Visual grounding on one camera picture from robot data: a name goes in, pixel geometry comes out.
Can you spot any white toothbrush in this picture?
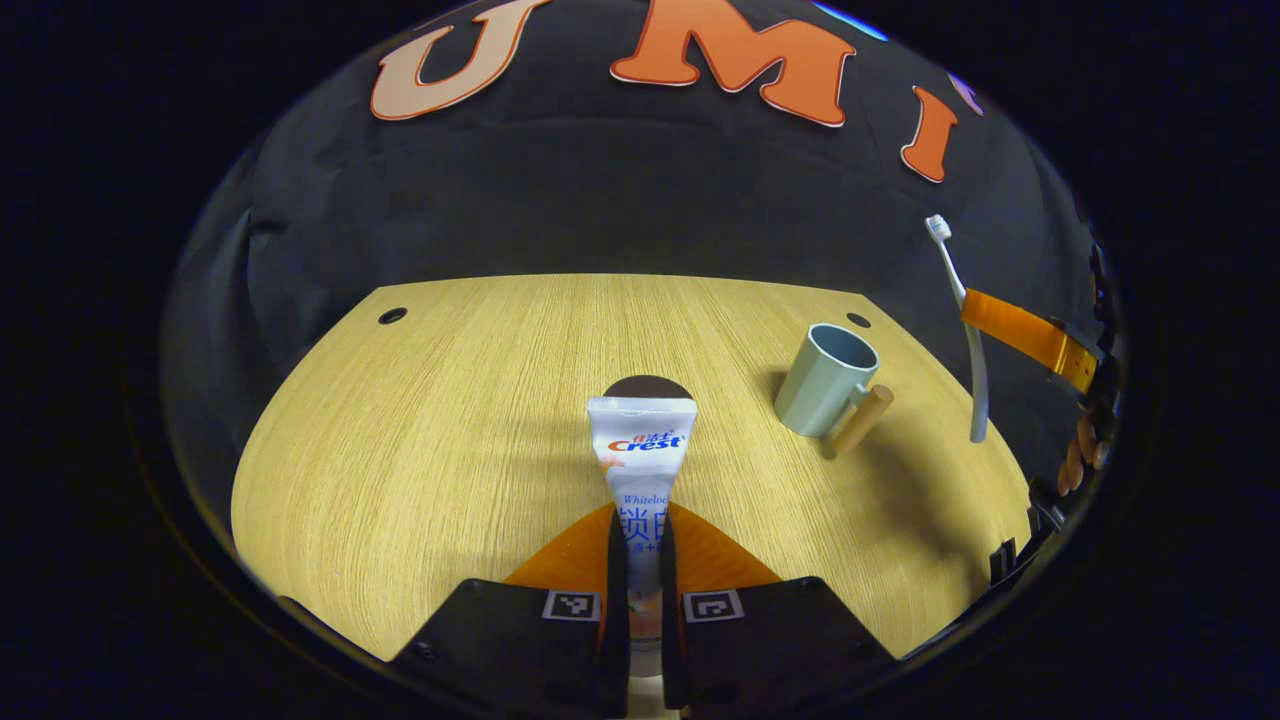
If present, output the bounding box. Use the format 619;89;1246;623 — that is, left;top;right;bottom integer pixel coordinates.
924;214;991;445

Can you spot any white toothpaste tube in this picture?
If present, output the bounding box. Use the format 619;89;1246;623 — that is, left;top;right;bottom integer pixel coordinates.
586;395;699;643

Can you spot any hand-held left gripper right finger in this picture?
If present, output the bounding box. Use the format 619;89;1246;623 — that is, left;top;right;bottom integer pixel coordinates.
659;503;898;715

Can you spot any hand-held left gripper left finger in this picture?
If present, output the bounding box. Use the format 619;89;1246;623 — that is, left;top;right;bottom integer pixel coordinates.
388;503;632;719

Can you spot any black backdrop cloth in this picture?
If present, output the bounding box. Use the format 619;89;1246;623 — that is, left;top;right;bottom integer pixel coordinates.
160;0;1121;521

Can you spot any pale green cup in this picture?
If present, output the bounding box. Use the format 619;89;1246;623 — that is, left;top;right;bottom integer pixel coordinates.
773;322;895;462

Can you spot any round dark coaster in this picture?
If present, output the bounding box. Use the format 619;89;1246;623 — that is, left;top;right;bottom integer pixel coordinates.
603;375;693;401

